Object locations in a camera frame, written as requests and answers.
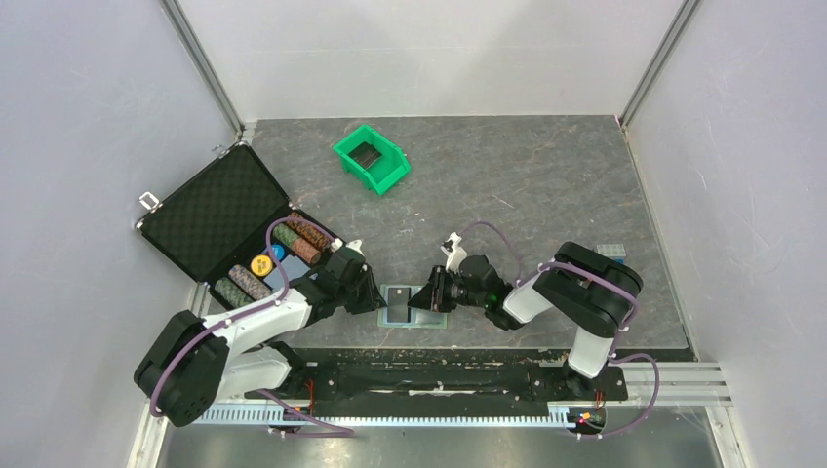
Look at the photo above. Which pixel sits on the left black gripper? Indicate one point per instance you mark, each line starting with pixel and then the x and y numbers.
pixel 373 300

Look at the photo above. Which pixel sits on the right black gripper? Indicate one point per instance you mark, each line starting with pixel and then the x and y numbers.
pixel 432 295

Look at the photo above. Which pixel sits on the green card holder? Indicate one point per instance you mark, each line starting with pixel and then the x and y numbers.
pixel 421 319

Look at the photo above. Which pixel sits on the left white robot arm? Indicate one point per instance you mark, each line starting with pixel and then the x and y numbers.
pixel 196 361

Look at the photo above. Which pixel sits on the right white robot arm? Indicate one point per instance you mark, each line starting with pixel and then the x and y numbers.
pixel 598 293

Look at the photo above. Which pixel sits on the green plastic bin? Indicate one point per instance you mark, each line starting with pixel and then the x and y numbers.
pixel 391 168

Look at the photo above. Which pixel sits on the black poker chip case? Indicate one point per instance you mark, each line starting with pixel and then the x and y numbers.
pixel 234 227

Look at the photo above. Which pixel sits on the toy brick assembly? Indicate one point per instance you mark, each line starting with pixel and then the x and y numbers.
pixel 615 252

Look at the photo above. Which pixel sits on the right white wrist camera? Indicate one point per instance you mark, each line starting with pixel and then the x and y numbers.
pixel 454 252

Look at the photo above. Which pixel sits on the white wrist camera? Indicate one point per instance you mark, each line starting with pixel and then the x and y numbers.
pixel 339 245
pixel 454 252

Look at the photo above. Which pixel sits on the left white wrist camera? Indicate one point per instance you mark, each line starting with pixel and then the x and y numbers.
pixel 339 245

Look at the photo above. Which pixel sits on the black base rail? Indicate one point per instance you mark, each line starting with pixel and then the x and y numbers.
pixel 441 382

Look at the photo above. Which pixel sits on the white toothed cable strip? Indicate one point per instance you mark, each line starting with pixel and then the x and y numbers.
pixel 271 414

